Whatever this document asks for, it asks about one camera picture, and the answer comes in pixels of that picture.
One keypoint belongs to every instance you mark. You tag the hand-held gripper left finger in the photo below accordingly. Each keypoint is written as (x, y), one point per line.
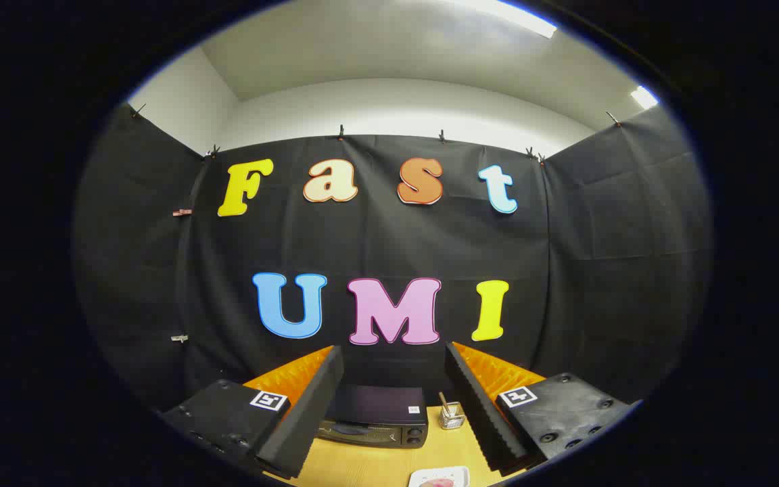
(308, 412)

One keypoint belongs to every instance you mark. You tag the wooden utensil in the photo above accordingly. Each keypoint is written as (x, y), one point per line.
(443, 400)

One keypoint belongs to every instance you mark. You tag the white square plate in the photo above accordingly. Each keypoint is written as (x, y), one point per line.
(416, 479)

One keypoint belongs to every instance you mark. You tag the pink ham slice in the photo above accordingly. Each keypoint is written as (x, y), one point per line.
(440, 483)

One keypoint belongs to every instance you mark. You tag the row of black clips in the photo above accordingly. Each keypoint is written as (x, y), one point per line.
(341, 132)

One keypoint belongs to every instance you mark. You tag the small ceiling light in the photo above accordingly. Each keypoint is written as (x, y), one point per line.
(644, 97)

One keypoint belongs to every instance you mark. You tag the long ceiling light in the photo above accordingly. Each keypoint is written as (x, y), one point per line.
(511, 15)

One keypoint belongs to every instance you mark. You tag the black toaster oven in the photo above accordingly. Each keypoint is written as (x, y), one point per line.
(376, 406)

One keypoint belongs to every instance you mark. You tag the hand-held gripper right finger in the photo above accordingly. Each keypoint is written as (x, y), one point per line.
(477, 412)

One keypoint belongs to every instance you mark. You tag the silver metal clip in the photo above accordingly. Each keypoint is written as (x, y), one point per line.
(179, 337)

